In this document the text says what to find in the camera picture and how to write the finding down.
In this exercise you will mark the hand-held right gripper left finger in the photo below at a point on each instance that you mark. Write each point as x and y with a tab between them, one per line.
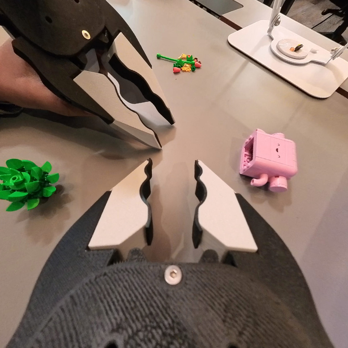
119	217

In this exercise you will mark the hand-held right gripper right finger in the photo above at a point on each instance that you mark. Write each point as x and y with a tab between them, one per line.
225	220

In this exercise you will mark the black office chair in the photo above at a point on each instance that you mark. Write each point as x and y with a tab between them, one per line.
334	13

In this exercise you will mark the person's left hand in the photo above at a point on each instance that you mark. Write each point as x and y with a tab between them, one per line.
24	81

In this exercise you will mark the green toy brick stem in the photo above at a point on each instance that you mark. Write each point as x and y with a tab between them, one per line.
164	57

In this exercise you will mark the white book stand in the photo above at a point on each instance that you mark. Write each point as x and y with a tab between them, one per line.
312	73

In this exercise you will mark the large green brick leaf rosette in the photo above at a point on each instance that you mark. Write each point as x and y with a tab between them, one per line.
15	206

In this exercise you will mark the pile of small flower bricks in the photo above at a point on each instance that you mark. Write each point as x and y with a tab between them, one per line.
187	66

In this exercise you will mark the pink toy brick pot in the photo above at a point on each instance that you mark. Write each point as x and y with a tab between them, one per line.
274	160

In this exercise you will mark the grey wrist watch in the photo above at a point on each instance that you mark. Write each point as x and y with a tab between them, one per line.
11	110

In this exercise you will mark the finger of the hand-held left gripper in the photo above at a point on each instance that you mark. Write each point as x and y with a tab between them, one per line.
108	100
141	70

